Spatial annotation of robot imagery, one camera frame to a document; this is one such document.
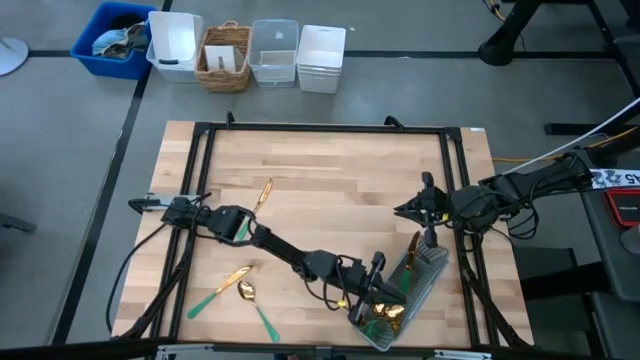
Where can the black metal floor frame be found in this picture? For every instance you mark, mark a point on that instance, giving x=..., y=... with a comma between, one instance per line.
x=575, y=128

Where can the grey round stand base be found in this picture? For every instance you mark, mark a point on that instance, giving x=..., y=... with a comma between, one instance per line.
x=10, y=55

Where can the white label black print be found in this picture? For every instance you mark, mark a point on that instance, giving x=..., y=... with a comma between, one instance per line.
x=612, y=178

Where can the bundle of clothes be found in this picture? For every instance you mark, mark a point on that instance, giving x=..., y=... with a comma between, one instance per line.
x=112, y=40

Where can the wicker basket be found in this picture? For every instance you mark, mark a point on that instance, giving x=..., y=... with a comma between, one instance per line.
x=222, y=82

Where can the white plastic bin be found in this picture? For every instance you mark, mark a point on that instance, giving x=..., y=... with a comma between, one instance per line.
x=175, y=35

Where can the black stand leg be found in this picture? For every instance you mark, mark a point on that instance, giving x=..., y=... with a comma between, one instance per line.
x=500, y=52

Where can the blue plastic bin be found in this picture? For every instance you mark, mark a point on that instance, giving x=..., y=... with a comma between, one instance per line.
x=115, y=67

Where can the black aluminium table frame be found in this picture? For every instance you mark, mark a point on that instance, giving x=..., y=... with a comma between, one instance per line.
x=325, y=128

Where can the stacked white plastic bins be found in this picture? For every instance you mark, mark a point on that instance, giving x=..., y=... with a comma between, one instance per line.
x=320, y=50

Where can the clear plastic bin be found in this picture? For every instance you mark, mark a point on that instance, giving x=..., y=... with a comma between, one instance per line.
x=272, y=70

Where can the red and black device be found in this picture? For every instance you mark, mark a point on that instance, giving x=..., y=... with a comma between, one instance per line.
x=625, y=207

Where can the black crossbeam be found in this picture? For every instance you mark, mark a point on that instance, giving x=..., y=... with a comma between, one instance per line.
x=75, y=349

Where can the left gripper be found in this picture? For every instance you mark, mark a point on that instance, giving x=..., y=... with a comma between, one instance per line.
x=362, y=285

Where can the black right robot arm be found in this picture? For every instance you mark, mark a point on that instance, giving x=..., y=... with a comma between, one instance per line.
x=525, y=187

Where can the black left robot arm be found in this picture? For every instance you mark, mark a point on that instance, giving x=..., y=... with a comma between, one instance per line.
x=280, y=245

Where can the silver bracket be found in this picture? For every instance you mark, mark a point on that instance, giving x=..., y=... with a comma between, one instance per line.
x=462, y=355
x=185, y=352

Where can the black clamp silver plate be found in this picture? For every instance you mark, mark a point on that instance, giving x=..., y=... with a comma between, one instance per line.
x=140, y=204

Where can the small white box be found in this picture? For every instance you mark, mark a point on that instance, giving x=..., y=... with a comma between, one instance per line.
x=220, y=55

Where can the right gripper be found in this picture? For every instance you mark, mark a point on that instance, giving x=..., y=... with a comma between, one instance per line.
x=435, y=210

